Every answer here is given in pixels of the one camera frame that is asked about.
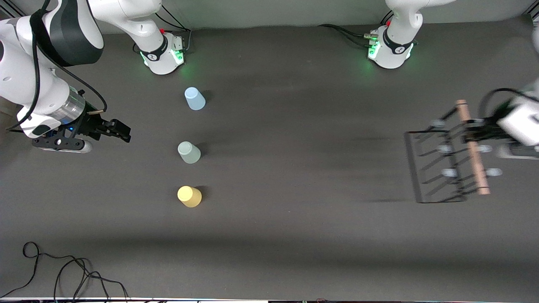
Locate black wire cup holder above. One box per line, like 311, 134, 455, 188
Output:
404, 99, 504, 205

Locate pale green plastic cup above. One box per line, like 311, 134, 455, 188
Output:
177, 141, 202, 164

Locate yellow plastic cup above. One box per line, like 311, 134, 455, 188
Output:
177, 186, 203, 208

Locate light blue plastic cup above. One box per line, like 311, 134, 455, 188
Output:
184, 87, 206, 111

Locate dark grey table cloth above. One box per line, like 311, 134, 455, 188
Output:
0, 15, 539, 301

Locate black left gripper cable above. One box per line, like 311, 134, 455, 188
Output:
480, 88, 539, 123

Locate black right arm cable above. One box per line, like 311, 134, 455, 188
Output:
6, 0, 108, 131

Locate black right arm base cables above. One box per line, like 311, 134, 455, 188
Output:
133, 4, 192, 53

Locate black arm base cables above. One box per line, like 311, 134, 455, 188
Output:
133, 4, 192, 53
318, 13, 394, 48

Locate thin black loose cable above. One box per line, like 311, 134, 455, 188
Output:
0, 242, 131, 303

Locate black left arm base cables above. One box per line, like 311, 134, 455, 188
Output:
318, 13, 394, 48

